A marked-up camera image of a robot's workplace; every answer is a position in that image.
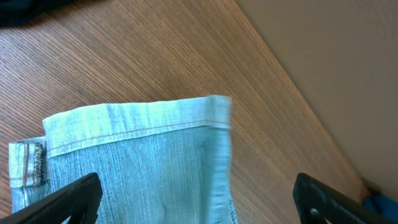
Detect light blue denim shorts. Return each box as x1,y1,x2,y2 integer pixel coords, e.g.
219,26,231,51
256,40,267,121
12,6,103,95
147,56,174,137
9,95,238,223

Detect blue and white shirt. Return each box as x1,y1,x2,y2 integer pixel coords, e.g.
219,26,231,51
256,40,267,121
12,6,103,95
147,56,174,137
363,195,398,222

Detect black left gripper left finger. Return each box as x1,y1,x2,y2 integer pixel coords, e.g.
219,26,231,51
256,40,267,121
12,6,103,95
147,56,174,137
1,173,103,224

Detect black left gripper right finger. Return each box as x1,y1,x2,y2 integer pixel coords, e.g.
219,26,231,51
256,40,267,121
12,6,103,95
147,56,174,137
293,173,395,224

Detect folded black garment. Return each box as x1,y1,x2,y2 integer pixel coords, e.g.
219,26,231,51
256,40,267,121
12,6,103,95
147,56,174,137
1,0,75,27

